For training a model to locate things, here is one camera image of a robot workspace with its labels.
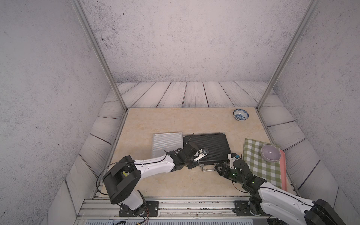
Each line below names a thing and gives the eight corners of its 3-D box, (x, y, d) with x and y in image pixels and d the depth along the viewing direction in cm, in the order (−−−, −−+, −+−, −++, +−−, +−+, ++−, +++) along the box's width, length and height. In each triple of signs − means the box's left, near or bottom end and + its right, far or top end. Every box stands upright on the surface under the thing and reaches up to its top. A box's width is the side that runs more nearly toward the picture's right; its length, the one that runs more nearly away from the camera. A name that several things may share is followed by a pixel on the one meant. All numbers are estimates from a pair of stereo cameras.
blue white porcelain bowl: (233, 122, 113) (235, 118, 110) (231, 112, 120) (232, 109, 116) (248, 122, 113) (250, 118, 110) (244, 112, 120) (246, 108, 116)
